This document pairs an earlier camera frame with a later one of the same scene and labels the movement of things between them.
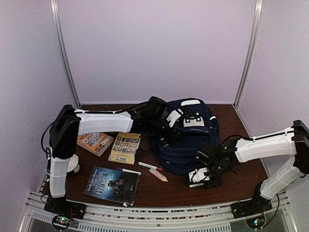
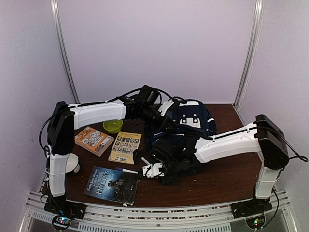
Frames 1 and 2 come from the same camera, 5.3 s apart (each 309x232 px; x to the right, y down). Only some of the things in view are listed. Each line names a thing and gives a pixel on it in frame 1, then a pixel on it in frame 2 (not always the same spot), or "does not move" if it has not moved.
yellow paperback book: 124,147 does not move
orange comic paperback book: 95,143 does not move
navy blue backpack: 175,151 does not move
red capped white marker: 150,166 -> 145,160
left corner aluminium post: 55,14 does not move
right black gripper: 218,182 -> 171,180
